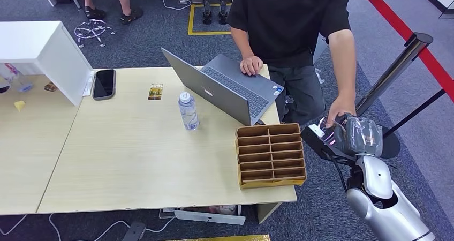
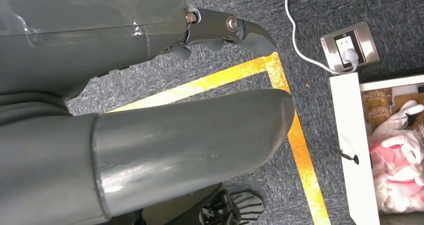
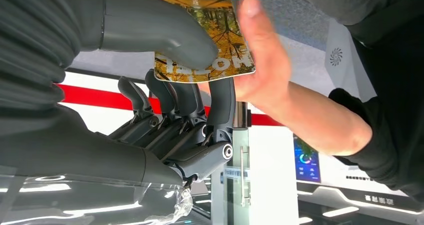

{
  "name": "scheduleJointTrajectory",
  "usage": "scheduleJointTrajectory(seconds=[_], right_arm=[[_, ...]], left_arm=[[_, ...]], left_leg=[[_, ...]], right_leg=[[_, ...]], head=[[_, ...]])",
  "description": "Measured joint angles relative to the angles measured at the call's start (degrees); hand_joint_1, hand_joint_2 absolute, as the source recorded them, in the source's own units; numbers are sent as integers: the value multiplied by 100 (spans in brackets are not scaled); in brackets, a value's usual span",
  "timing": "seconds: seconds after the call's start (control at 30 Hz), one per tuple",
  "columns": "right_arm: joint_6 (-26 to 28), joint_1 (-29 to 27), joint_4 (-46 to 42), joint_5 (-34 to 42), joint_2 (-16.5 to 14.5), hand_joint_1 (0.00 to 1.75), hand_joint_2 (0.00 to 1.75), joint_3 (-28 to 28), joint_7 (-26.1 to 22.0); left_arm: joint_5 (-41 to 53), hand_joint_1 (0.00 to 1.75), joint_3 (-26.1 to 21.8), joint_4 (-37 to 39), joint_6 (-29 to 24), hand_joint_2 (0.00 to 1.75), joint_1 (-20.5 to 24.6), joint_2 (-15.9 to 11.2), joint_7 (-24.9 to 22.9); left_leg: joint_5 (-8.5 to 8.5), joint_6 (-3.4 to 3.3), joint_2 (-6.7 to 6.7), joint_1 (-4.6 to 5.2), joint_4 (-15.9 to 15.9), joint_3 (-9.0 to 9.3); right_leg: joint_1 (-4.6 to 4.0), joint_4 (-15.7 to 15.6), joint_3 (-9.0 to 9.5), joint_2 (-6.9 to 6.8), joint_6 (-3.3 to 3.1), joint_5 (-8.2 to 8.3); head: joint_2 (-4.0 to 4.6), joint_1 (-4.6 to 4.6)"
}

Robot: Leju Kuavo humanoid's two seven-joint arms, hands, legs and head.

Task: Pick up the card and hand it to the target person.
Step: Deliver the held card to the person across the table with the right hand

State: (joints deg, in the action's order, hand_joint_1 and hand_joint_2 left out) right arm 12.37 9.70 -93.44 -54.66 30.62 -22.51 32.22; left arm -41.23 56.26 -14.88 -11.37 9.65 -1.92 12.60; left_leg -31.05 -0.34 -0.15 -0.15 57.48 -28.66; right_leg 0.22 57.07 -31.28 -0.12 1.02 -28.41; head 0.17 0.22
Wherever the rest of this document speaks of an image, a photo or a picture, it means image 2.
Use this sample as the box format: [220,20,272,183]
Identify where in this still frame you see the yellow floor tape line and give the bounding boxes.
[107,51,332,225]

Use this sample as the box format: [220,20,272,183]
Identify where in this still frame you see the pink plastic bag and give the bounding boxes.
[368,136,424,215]

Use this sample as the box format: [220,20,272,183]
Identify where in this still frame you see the small drawer key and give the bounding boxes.
[338,149,360,166]

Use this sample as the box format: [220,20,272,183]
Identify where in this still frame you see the metal floor socket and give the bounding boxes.
[319,21,381,73]

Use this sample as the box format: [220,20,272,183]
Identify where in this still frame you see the brown hotel card sleeves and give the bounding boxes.
[360,87,396,132]

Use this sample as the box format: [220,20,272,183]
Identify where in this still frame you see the white glove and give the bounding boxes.
[370,99,424,165]

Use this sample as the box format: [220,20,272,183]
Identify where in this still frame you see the white drawer box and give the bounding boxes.
[329,72,424,225]

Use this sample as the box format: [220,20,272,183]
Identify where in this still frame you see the white power cable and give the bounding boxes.
[284,0,361,76]

